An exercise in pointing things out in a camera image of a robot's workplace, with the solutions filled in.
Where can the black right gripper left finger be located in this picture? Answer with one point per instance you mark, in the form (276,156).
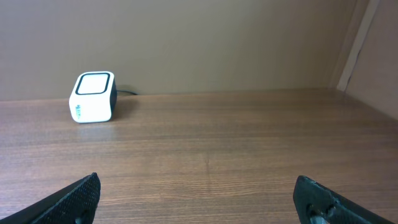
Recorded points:
(75,203)

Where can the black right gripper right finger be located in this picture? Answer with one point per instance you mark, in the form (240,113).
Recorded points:
(315,203)

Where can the white barcode scanner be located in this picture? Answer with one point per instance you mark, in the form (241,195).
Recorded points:
(93,98)

